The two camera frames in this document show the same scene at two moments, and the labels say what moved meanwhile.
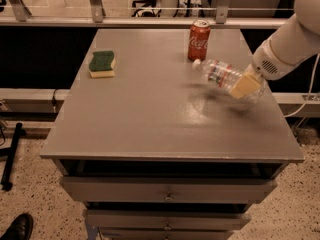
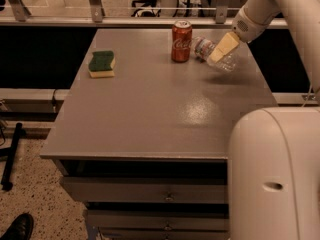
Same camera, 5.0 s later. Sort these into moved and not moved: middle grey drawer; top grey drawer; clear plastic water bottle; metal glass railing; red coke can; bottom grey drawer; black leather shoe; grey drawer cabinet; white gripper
Moved: clear plastic water bottle; white gripper; red coke can
Not moved: bottom grey drawer; grey drawer cabinet; black leather shoe; metal glass railing; middle grey drawer; top grey drawer
